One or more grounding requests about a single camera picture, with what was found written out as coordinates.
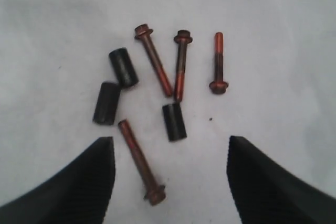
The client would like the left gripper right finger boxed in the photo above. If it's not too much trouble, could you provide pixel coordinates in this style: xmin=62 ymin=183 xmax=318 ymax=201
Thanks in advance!
xmin=226 ymin=135 xmax=336 ymax=224

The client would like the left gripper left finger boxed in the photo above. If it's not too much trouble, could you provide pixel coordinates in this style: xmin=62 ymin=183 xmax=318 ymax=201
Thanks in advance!
xmin=0 ymin=136 xmax=117 ymax=224

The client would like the copper flange bolt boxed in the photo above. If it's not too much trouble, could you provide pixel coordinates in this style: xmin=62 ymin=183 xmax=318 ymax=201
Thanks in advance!
xmin=117 ymin=119 xmax=167 ymax=206
xmin=208 ymin=32 xmax=229 ymax=94
xmin=134 ymin=24 xmax=174 ymax=98
xmin=173 ymin=29 xmax=194 ymax=103

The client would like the black cylindrical sleeve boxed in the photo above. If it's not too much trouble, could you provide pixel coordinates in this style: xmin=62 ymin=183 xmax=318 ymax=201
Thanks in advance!
xmin=162 ymin=102 xmax=188 ymax=142
xmin=108 ymin=47 xmax=140 ymax=88
xmin=92 ymin=81 xmax=121 ymax=126

